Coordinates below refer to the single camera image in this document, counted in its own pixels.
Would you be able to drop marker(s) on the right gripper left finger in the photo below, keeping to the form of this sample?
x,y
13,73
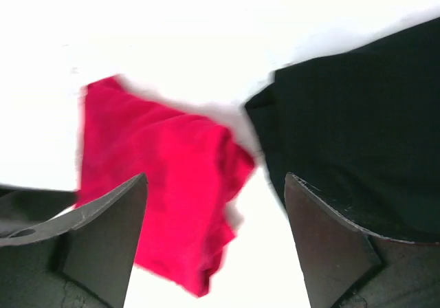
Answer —
x,y
82,257

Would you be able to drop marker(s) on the red t shirt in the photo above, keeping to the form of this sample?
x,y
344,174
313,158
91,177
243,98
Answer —
x,y
193,166

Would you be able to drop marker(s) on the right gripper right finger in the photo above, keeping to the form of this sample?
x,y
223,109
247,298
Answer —
x,y
359,257

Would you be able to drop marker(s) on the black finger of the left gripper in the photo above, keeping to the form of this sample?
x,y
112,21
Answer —
x,y
25,207

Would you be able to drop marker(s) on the black t shirt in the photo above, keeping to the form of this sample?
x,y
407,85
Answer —
x,y
360,130

